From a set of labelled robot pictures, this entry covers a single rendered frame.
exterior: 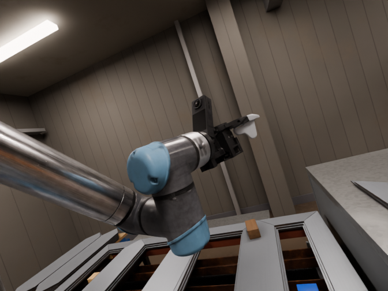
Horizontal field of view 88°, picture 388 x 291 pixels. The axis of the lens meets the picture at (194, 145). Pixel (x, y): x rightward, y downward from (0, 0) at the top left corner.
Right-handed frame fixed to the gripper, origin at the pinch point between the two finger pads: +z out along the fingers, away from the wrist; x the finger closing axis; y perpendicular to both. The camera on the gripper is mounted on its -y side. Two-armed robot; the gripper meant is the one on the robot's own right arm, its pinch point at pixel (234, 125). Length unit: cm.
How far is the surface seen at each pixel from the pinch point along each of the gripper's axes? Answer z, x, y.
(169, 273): 3, -69, 52
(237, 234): 42, -50, 57
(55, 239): 35, -426, 37
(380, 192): 36, 22, 42
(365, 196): 38, 17, 43
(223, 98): 228, -113, -58
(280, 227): 51, -27, 60
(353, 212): 26, 13, 43
